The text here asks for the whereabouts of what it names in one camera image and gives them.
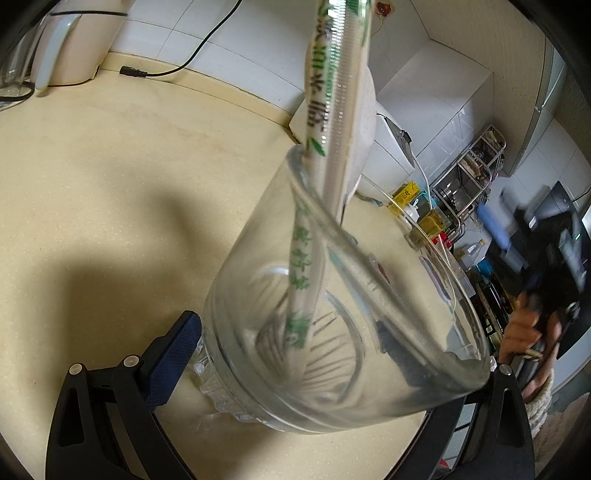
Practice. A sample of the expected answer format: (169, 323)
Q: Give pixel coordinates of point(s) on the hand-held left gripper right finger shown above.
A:
(508, 415)

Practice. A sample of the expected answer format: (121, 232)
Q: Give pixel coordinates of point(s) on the person's right hand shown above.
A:
(521, 327)

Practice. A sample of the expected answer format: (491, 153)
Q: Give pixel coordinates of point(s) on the red flower wall hook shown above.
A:
(385, 8)

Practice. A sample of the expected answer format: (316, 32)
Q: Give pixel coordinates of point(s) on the clear glass cup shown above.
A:
(240, 295)

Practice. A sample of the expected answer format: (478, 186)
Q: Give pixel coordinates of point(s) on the phone in purple case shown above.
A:
(438, 281)

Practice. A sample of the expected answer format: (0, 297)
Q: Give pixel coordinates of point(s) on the yellow carton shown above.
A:
(406, 194)

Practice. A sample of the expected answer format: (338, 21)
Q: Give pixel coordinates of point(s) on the metal kitchen rack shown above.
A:
(466, 184)

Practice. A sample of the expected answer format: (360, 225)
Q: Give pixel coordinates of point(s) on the white rice cooker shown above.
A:
(392, 152)

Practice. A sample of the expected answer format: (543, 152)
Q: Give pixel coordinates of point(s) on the cream electric kettle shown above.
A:
(83, 41)

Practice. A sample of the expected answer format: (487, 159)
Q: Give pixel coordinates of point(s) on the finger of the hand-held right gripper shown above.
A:
(515, 205)
(494, 226)

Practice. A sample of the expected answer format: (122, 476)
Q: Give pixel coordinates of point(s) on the cooking oil bottle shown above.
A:
(471, 254)

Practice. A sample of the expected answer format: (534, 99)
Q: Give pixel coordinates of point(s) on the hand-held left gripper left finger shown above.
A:
(173, 357)

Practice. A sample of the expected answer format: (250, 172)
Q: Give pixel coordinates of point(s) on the chopsticks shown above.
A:
(337, 69)

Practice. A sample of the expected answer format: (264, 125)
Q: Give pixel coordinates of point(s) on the glass jar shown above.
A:
(14, 60)

